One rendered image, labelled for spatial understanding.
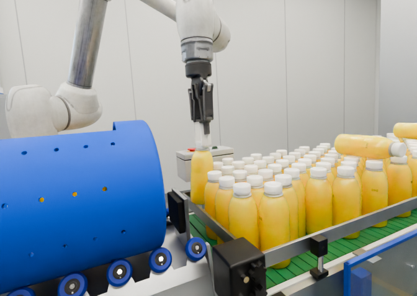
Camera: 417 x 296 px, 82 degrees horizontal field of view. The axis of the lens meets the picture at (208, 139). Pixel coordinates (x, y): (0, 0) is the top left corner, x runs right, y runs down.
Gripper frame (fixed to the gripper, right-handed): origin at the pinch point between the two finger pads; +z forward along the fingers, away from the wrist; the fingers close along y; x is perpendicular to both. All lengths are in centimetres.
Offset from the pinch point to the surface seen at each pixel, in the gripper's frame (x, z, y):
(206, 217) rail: -4.4, 20.5, 9.8
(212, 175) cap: -1.4, 10.2, 8.2
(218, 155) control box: 11.8, 9.8, -14.3
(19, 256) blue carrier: -39.6, 12.4, 23.6
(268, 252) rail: -1.4, 20.1, 30.6
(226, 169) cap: 4.6, 10.1, 4.9
